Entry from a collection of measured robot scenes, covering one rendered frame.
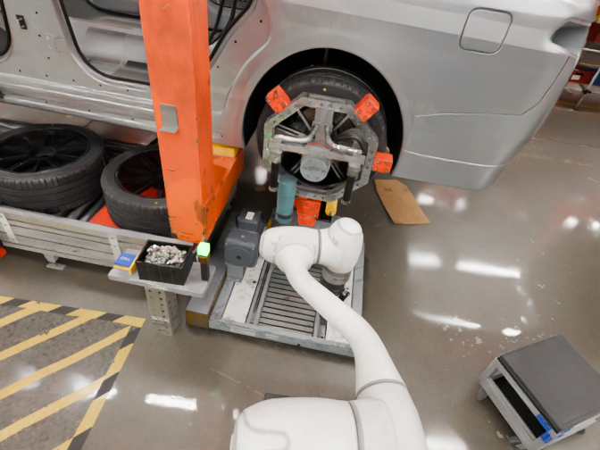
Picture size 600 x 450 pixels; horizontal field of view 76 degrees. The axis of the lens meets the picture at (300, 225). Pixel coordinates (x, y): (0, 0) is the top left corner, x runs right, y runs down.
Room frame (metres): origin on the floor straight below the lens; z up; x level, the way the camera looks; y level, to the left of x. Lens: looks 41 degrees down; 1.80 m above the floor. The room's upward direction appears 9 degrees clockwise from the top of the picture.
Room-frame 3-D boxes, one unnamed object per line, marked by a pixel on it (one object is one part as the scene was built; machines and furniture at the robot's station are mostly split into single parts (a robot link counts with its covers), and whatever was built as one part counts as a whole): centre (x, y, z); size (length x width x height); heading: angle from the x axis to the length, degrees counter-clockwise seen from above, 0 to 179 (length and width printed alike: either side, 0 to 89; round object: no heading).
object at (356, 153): (1.54, -0.13, 1.03); 0.19 x 0.18 x 0.11; 177
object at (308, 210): (1.70, -0.04, 0.48); 0.16 x 0.12 x 0.17; 177
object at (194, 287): (1.11, 0.58, 0.44); 0.43 x 0.17 x 0.03; 87
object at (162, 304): (1.11, 0.61, 0.21); 0.10 x 0.10 x 0.42; 87
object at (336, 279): (0.82, -0.13, 0.94); 0.09 x 0.09 x 0.06
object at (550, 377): (0.95, -1.23, 0.17); 0.43 x 0.36 x 0.34; 116
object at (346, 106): (1.67, -0.03, 0.85); 0.54 x 0.07 x 0.54; 87
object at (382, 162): (1.65, -0.35, 0.85); 0.09 x 0.08 x 0.07; 87
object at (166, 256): (1.11, 0.56, 0.51); 0.20 x 0.14 x 0.13; 90
